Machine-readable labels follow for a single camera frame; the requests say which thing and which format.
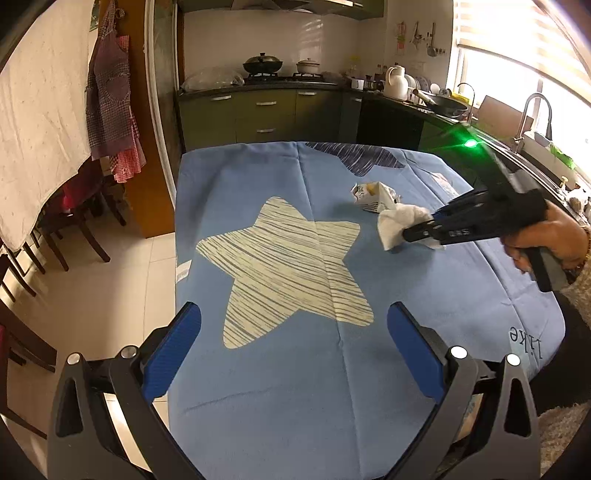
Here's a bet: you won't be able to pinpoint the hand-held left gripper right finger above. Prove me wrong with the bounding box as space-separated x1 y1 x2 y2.
386 301 541 480

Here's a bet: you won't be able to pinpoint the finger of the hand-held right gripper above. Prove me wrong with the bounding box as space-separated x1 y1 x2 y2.
402 216 503 246
431 188 498 223

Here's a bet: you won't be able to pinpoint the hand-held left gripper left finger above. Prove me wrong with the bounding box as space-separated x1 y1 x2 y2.
46 302 204 480

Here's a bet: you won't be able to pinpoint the white tissue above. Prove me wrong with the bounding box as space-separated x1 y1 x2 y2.
377 203 447 253

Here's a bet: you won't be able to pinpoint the small white yellow carton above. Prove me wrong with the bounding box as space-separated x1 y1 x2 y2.
352 181 403 214

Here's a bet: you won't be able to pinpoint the person's right forearm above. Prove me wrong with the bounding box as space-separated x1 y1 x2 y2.
556 263 591 308

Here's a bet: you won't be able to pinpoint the person's right hand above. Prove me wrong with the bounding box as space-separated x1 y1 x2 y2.
502 202 591 278

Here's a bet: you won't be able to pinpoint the steel kitchen faucet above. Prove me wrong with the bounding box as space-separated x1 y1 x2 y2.
512 93 554 154

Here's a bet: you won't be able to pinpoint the brown cutting board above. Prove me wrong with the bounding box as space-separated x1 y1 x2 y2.
475 95 526 138

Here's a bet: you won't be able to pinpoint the black frying pan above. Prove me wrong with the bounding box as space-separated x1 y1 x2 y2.
412 89 470 119

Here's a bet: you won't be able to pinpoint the blue star print tablecloth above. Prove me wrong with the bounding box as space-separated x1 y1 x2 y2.
168 141 567 480

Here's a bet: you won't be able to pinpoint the white thermos jug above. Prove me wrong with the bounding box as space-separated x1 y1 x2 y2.
384 65 410 101

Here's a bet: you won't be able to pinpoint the kitchen window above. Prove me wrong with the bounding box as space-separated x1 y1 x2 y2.
447 28 591 195

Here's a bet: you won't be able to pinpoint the dark wooden chair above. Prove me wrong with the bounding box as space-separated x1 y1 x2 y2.
37 159 112 274
0 299 59 440

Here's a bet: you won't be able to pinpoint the gas stove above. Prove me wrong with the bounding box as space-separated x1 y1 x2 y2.
242 71 328 85

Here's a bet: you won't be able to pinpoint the green kitchen cabinets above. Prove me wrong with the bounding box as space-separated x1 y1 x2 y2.
177 87 467 155

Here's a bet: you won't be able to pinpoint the black lidded wok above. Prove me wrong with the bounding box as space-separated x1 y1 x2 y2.
243 52 284 77

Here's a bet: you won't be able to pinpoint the purple checked apron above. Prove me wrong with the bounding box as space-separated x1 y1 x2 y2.
85 0 136 161

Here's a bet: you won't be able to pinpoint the white table cover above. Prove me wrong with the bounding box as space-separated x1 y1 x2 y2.
0 0 101 253

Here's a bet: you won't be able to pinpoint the clear plastic bag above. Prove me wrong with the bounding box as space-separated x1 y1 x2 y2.
181 67 246 92

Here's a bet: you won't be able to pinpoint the gold bracelet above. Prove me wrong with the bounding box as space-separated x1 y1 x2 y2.
574 225 591 277

